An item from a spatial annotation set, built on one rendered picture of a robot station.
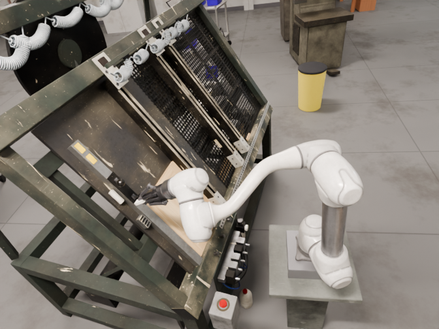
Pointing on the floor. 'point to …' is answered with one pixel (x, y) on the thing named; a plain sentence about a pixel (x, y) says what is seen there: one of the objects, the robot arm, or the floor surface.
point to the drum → (311, 85)
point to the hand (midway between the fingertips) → (140, 200)
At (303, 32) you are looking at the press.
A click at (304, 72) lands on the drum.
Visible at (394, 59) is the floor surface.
